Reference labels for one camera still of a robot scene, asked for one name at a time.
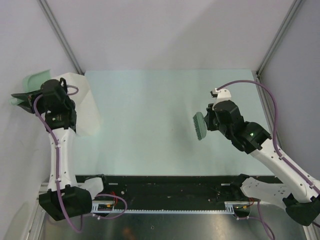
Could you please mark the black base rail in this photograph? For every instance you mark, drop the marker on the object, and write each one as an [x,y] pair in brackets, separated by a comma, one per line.
[173,192]

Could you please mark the white translucent waste bin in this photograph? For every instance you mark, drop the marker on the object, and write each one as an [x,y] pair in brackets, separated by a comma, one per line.
[88,121]

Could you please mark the grey slotted cable duct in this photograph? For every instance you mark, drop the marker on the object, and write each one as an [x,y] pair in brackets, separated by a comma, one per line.
[228,208]

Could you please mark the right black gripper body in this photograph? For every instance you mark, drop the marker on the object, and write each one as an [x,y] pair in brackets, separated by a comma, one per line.
[212,123]

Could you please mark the green hand brush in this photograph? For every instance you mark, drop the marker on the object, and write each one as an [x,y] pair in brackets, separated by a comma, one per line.
[200,126]

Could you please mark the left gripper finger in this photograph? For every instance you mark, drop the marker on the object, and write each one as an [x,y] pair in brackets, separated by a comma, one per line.
[26,95]
[27,107]

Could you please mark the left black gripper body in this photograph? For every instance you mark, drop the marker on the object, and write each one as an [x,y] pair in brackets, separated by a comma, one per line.
[40,105]

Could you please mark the left aluminium frame post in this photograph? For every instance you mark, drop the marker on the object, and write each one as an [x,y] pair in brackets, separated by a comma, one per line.
[58,32]

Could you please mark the green plastic dustpan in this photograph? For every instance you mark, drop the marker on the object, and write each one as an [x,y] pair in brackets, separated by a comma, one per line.
[34,81]

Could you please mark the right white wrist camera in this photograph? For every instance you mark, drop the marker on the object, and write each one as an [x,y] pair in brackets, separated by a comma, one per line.
[220,96]

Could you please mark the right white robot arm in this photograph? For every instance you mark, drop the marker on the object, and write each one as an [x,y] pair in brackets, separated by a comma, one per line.
[299,193]

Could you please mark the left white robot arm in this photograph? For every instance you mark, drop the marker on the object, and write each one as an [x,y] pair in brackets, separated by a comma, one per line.
[52,104]

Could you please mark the right aluminium frame post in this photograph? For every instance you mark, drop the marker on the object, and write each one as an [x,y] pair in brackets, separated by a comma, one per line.
[280,34]

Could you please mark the aluminium frame post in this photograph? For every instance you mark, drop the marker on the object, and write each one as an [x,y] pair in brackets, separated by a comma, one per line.
[58,32]
[280,34]

